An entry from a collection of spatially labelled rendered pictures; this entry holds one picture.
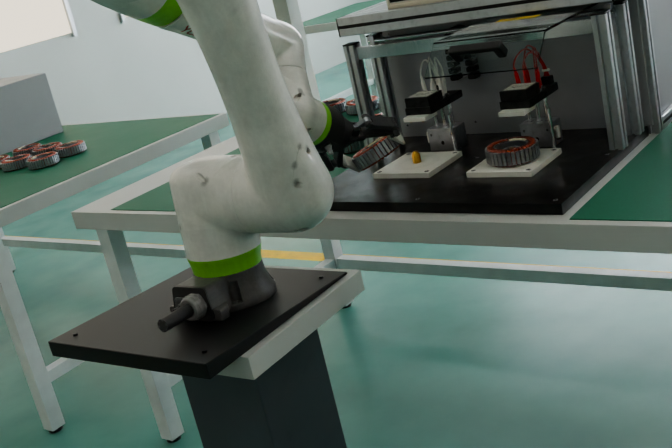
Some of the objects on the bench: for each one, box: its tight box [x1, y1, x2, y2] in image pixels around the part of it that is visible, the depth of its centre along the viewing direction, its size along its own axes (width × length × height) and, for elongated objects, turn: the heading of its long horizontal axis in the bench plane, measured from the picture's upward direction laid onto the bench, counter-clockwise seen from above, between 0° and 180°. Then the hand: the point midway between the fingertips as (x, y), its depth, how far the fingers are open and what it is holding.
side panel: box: [637, 0, 672, 134], centre depth 205 cm, size 28×3×32 cm, turn 179°
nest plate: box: [466, 148, 562, 178], centre depth 192 cm, size 15×15×1 cm
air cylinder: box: [427, 122, 468, 151], centre depth 217 cm, size 5×8×6 cm
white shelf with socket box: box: [252, 0, 357, 101], centre depth 293 cm, size 35×37×46 cm
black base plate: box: [330, 126, 649, 215], centre depth 201 cm, size 47×64×2 cm
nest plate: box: [373, 151, 463, 179], centre depth 207 cm, size 15×15×1 cm
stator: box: [485, 136, 540, 167], centre depth 192 cm, size 11×11×4 cm
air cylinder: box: [520, 117, 563, 147], centre depth 202 cm, size 5×8×6 cm
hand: (375, 150), depth 197 cm, fingers closed on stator, 11 cm apart
